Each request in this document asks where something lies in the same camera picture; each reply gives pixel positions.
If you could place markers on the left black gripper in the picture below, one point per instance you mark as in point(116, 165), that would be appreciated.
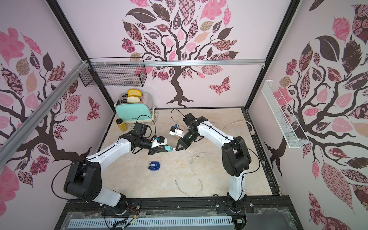
point(154, 150)

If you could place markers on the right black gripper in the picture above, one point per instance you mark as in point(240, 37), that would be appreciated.
point(186, 139)

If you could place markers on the teal usb charger block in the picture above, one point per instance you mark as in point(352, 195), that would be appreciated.
point(168, 148)

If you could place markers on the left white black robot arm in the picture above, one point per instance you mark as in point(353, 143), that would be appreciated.
point(84, 179)

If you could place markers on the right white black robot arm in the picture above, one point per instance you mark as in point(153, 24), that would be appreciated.
point(235, 155)

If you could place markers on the yellow juice bottle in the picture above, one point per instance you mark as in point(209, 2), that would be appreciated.
point(122, 126)

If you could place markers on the mint green toaster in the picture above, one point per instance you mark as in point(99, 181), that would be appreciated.
point(131, 112)

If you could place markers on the pale bread slice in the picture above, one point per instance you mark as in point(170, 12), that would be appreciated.
point(133, 99)

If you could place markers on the yellow bread slice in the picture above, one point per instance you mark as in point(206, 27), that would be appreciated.
point(134, 92)

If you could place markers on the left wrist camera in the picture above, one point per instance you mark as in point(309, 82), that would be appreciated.
point(160, 139)

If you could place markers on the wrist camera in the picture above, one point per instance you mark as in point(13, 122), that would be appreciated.
point(160, 139)
point(176, 131)

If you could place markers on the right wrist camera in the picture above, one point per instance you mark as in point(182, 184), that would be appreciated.
point(176, 131)

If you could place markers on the black wire wall basket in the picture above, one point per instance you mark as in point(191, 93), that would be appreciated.
point(115, 74)

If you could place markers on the white slotted cable duct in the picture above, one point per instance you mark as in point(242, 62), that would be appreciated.
point(109, 223)

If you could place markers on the back aluminium rail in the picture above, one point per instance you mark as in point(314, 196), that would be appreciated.
point(186, 62)

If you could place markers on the aluminium rail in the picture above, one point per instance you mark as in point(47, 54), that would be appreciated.
point(16, 140)
point(186, 62)

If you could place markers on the white wire wall basket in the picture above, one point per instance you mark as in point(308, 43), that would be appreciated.
point(286, 119)

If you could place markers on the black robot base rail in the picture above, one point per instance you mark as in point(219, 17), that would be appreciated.
point(259, 212)

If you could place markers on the left aluminium rail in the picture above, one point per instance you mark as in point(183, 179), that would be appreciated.
point(16, 140)

